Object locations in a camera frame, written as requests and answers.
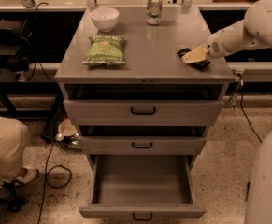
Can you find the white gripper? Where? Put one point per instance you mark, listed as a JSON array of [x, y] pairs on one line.
[[213, 48]]

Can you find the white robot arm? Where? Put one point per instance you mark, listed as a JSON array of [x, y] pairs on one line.
[[252, 33]]

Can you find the grey metal drawer cabinet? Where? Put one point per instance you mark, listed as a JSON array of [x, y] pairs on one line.
[[152, 70]]

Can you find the grey top drawer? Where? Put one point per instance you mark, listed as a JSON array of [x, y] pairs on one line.
[[143, 112]]

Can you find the grey middle drawer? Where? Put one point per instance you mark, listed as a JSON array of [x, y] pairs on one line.
[[142, 145]]

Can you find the grey open bottom drawer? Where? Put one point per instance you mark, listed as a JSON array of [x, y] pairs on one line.
[[141, 187]]

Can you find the green white soda can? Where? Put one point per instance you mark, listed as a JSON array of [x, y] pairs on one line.
[[154, 12]]

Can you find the green chip bag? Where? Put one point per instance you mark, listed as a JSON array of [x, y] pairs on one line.
[[105, 50]]

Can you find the white ceramic bowl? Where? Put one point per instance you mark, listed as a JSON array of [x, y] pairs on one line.
[[105, 18]]

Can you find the small bowl on floor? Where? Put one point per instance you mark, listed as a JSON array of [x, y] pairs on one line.
[[66, 128]]

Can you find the black equipment on left shelf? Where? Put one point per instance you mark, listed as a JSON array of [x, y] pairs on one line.
[[16, 53]]

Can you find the white red sneaker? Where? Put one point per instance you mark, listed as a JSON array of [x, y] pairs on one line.
[[24, 176]]

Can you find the beige trouser leg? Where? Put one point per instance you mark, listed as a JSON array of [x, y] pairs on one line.
[[14, 137]]

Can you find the black chair base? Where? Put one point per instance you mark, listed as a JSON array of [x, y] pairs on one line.
[[13, 204]]

